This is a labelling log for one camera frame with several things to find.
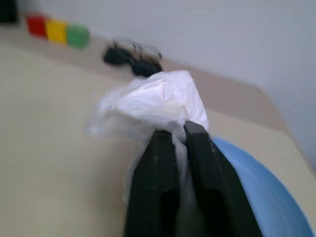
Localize green block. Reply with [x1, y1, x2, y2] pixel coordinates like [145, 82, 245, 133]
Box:
[66, 24, 90, 49]

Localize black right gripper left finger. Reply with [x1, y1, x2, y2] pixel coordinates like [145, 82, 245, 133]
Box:
[123, 129, 181, 237]

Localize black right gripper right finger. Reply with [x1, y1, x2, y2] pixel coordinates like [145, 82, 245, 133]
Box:
[184, 120, 264, 237]

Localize red block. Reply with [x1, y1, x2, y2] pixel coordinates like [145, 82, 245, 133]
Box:
[26, 15, 47, 38]

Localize white tissue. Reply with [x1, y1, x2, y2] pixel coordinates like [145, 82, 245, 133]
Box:
[83, 70, 210, 205]

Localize yellow block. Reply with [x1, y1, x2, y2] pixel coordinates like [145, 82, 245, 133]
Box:
[45, 20, 69, 45]

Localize blue plate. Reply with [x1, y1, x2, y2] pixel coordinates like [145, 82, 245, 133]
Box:
[211, 137, 314, 237]

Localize black pen holder cup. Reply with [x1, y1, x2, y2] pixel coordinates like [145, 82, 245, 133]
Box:
[0, 0, 18, 24]

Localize black sunglasses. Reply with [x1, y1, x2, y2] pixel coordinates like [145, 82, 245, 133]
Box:
[103, 46, 163, 77]

